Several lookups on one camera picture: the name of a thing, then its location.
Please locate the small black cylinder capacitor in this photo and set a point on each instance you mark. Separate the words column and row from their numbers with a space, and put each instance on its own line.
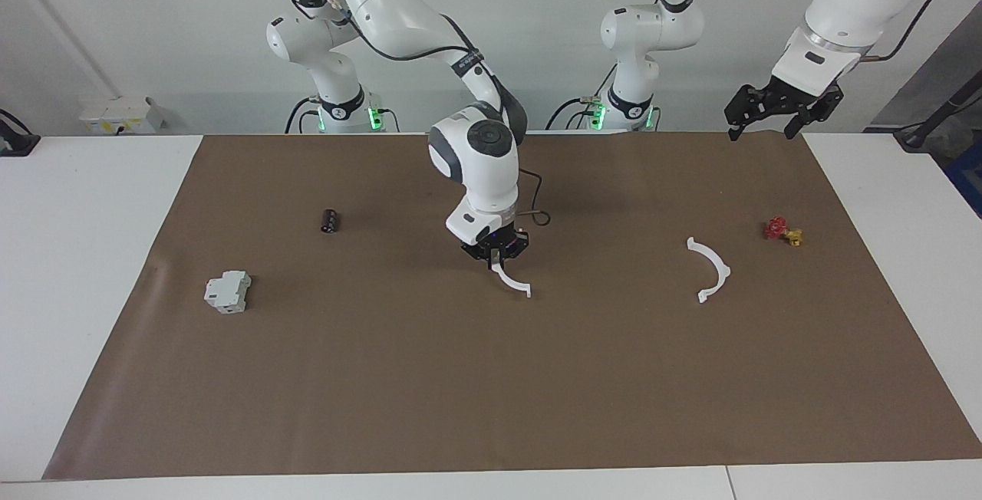
column 331, row 221

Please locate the red and brass valve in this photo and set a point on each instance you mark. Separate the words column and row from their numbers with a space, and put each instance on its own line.
column 776, row 228

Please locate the grey circuit breaker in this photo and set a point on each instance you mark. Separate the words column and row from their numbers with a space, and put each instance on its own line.
column 228, row 291

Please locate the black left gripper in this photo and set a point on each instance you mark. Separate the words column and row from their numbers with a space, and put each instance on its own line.
column 782, row 100

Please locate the black table clamp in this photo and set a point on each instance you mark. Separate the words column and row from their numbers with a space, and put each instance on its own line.
column 15, row 143

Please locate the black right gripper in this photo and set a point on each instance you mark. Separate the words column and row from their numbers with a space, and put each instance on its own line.
column 499, row 243

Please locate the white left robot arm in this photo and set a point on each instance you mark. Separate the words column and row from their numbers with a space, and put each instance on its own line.
column 652, row 24

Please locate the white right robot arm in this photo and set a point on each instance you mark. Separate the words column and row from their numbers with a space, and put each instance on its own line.
column 476, row 170

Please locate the white power strip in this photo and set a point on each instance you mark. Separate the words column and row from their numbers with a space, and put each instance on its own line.
column 115, row 115

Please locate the black stand leg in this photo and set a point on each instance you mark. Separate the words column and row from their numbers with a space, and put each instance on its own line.
column 932, row 120

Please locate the brown paper table mat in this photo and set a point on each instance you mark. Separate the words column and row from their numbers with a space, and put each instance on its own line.
column 491, row 377

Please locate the blue crate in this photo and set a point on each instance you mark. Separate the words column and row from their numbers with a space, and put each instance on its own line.
column 968, row 178

